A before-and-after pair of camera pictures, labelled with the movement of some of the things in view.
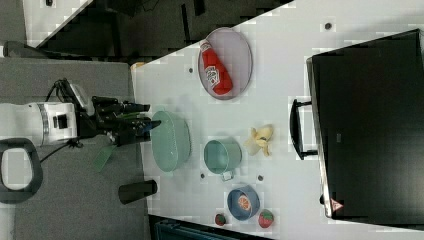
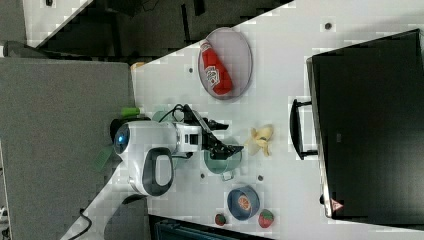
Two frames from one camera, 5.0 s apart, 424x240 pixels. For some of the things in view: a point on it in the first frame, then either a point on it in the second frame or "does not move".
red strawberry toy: (266, 218) does not move
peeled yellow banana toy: (258, 140) does not move
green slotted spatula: (102, 156) does not move
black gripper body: (117, 119) -> (212, 146)
